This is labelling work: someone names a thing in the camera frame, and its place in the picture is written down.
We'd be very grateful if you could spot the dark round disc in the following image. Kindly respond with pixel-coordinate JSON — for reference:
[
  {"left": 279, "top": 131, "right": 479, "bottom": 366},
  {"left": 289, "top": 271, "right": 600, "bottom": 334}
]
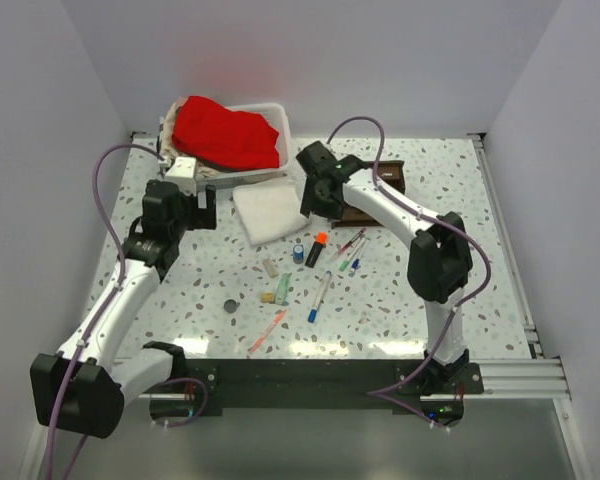
[{"left": 223, "top": 299, "right": 240, "bottom": 314}]

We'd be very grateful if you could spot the beige cloth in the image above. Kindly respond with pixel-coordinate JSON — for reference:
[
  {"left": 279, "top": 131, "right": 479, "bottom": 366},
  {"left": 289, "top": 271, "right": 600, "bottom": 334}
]
[{"left": 157, "top": 97, "right": 221, "bottom": 179}]

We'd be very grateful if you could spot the red cloth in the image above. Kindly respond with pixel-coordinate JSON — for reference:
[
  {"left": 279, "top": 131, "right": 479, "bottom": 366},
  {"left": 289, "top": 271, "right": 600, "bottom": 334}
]
[{"left": 175, "top": 96, "right": 279, "bottom": 171}]

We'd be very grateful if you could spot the brown wooden desk organizer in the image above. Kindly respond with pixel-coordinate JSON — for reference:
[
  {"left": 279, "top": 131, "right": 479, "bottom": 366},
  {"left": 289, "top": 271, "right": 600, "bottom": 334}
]
[{"left": 331, "top": 161, "right": 406, "bottom": 228}]

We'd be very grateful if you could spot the green capped white marker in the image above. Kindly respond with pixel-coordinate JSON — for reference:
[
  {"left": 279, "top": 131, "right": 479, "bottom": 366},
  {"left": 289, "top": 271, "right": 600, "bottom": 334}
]
[{"left": 339, "top": 235, "right": 366, "bottom": 272}]

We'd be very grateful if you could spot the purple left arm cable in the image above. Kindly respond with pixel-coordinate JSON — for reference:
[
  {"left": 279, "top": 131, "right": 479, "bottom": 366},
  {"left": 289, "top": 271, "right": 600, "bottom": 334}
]
[{"left": 43, "top": 143, "right": 210, "bottom": 480}]

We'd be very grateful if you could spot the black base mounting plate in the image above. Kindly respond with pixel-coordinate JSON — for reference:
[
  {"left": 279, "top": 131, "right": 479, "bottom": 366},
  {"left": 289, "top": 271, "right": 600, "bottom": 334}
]
[{"left": 128, "top": 357, "right": 482, "bottom": 418}]

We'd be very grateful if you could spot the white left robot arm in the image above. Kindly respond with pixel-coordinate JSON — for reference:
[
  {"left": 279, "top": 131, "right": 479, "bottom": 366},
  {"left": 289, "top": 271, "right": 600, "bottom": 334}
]
[{"left": 30, "top": 180, "right": 217, "bottom": 439}]

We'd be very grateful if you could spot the green transparent clip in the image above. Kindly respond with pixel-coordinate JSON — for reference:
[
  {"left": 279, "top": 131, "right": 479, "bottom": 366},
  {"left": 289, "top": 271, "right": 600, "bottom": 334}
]
[{"left": 274, "top": 273, "right": 292, "bottom": 305}]

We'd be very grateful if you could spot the white plastic basket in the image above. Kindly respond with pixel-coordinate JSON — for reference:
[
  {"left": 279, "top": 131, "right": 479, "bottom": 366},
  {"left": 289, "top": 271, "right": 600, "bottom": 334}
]
[{"left": 158, "top": 101, "right": 294, "bottom": 192}]

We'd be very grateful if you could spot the folded white towel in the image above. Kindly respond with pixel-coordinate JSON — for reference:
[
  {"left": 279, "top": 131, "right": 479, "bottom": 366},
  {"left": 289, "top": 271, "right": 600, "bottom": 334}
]
[{"left": 233, "top": 178, "right": 309, "bottom": 246}]

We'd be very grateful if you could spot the black orange highlighter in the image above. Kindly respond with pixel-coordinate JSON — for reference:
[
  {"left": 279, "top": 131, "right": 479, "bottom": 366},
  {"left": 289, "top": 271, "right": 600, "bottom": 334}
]
[{"left": 305, "top": 232, "right": 328, "bottom": 268}]

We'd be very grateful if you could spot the blue cylindrical stamp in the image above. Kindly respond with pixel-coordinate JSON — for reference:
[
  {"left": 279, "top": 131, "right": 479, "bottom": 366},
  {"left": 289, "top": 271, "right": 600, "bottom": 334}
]
[{"left": 292, "top": 244, "right": 305, "bottom": 265}]

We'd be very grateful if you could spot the beige eraser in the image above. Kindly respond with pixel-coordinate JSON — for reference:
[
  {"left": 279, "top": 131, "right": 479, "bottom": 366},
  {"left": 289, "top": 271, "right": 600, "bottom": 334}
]
[{"left": 263, "top": 258, "right": 279, "bottom": 278}]

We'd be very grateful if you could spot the blue capped white marker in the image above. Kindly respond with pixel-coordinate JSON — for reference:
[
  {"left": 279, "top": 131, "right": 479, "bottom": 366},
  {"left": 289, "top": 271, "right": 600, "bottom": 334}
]
[{"left": 308, "top": 271, "right": 332, "bottom": 324}]

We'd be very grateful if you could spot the blue capped thin pen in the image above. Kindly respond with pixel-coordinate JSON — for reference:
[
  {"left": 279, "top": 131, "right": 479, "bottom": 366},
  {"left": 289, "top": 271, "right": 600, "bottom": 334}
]
[{"left": 349, "top": 238, "right": 370, "bottom": 276}]

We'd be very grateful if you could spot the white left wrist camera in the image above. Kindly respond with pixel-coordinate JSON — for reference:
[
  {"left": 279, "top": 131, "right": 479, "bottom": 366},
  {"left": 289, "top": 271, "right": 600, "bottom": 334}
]
[{"left": 164, "top": 156, "right": 198, "bottom": 195}]

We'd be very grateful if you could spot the orange pink pen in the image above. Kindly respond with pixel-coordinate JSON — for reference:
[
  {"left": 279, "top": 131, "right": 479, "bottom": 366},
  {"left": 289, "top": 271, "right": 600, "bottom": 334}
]
[{"left": 247, "top": 309, "right": 287, "bottom": 357}]

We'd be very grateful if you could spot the red clear pen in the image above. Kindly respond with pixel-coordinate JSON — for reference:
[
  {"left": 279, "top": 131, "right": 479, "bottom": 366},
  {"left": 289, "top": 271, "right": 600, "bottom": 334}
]
[{"left": 331, "top": 228, "right": 367, "bottom": 261}]

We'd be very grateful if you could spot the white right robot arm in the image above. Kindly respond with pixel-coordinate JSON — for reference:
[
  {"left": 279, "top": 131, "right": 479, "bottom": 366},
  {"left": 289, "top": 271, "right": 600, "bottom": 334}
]
[{"left": 296, "top": 141, "right": 473, "bottom": 396}]

